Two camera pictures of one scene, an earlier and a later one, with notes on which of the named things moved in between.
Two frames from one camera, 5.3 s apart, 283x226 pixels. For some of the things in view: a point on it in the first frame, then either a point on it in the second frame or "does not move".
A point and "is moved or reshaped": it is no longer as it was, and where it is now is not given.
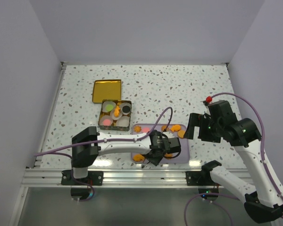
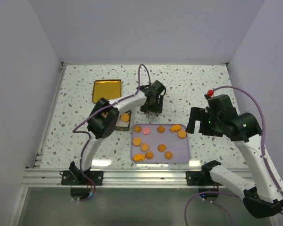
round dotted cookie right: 181,133 does not move
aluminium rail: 113,178 does not move
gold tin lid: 106,89 does not move
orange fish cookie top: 175,127 does not move
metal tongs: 144,165 -> 156,115
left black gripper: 155,160 -> 156,108
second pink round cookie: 145,129 does not move
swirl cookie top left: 137,128 does not move
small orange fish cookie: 116,111 is moved or reshaped
